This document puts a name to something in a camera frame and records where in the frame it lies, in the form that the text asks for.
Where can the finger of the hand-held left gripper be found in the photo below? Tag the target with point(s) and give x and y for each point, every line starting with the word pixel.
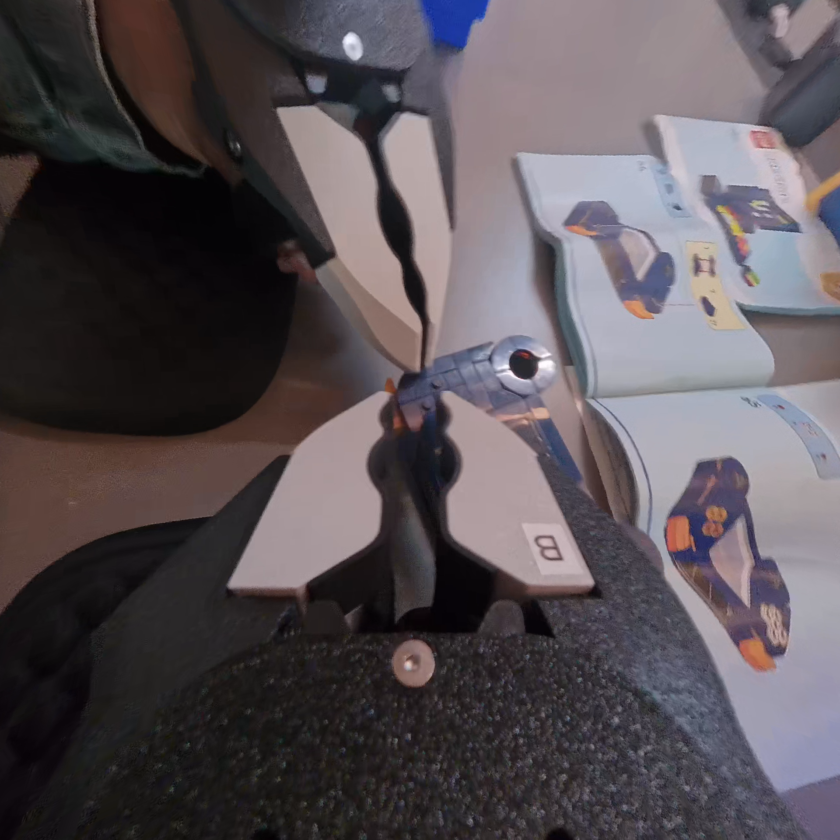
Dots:
pixel 341 197
pixel 423 184

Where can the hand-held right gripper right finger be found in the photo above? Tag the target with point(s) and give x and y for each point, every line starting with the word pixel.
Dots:
pixel 505 505

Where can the blue plastic object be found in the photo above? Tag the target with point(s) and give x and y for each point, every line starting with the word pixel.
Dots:
pixel 453 23

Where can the black case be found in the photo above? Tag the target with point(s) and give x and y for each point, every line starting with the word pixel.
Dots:
pixel 807 111

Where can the dark blue toy brick console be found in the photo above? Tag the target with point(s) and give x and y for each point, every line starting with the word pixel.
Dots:
pixel 499 387

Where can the instruction booklet purple toy cover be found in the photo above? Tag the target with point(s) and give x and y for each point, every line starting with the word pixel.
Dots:
pixel 774 282

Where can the black padded armrest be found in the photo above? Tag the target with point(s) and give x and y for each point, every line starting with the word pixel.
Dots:
pixel 52 656
pixel 131 295

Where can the person's left hand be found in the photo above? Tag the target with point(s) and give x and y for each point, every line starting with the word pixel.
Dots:
pixel 157 79

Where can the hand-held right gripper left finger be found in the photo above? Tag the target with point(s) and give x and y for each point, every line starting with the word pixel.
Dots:
pixel 315 512

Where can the open instruction booklet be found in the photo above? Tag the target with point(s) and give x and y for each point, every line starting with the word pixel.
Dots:
pixel 656 354

